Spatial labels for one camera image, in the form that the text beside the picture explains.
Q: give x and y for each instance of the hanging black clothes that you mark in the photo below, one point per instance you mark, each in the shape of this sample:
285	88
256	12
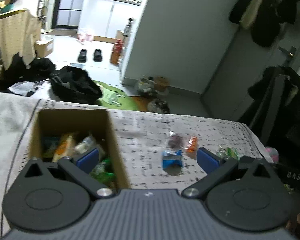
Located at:
267	17

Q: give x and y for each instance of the yellow orange snack packet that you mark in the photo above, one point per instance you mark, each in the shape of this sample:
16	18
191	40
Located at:
63	147

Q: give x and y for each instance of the green rug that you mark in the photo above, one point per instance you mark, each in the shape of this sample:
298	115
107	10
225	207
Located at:
115	97

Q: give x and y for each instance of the black bag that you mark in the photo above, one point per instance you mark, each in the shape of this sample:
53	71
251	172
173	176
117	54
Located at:
75	85

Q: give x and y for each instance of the brown woven basket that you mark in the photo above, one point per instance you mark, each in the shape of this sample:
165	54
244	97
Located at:
162	83

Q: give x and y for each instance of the pink packages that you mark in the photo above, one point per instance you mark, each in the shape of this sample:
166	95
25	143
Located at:
85	36

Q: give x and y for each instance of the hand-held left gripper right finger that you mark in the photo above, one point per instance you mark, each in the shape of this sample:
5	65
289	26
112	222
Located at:
208	162

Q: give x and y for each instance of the white kitchen cabinet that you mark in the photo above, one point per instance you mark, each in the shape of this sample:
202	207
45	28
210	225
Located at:
107	17

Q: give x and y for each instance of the white plastic bag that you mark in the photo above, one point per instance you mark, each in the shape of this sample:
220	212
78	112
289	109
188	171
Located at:
25	88

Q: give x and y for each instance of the white blanket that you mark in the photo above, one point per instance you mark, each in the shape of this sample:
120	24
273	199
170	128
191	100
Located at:
7	135

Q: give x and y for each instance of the hanging cream garment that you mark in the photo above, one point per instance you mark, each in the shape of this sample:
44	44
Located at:
252	7

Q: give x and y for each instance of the beige dotted cloth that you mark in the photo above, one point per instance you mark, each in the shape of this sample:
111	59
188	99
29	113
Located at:
12	35

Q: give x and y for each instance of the black coat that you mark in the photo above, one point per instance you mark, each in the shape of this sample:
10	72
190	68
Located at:
295	110

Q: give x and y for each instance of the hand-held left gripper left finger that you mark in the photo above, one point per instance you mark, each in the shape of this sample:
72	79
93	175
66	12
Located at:
88	159

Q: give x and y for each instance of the dark clear snack packet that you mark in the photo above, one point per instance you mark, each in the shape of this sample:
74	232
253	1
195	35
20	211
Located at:
175	140

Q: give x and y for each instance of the grey door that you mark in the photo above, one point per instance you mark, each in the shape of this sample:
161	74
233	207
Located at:
235	67

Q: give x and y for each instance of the brass clothes rail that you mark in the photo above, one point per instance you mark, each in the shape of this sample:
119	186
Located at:
7	13

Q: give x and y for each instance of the blue snack packet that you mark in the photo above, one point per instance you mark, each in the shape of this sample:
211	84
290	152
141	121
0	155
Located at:
172	158

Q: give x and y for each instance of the cluttered shelf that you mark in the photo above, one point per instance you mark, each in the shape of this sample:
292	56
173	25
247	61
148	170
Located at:
41	12

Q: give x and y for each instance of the black framed glass door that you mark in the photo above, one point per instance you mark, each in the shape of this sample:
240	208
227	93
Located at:
67	5

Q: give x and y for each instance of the open cardboard carton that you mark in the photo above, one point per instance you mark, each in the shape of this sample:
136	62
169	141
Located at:
44	48

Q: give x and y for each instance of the white spray bottle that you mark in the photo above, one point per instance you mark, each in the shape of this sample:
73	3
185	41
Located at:
129	28

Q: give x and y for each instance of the pink ball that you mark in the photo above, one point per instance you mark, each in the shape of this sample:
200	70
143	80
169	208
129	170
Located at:
272	154

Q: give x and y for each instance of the flat cardboard leaning on wall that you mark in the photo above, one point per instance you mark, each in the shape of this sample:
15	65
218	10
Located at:
120	36

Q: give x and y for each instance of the silver grey snack packet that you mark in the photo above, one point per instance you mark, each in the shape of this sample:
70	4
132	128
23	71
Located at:
87	143

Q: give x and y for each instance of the shiny green snack packet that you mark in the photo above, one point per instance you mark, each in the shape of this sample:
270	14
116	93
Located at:
102	171

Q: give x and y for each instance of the orange plastic bottle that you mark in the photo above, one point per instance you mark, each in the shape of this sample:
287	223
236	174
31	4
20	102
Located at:
116	52

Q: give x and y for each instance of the brown cardboard box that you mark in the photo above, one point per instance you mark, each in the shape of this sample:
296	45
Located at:
70	122

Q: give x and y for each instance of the black slipper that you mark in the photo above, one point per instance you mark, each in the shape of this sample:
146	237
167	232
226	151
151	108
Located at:
82	56
98	55

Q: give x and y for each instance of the black clothing pile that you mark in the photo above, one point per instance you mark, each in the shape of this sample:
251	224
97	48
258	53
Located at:
37	67

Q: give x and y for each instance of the green and white snack packet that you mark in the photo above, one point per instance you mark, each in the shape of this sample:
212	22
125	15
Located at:
228	153

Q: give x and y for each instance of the grey pot with clutter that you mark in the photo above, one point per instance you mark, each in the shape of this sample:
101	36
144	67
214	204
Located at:
145	86

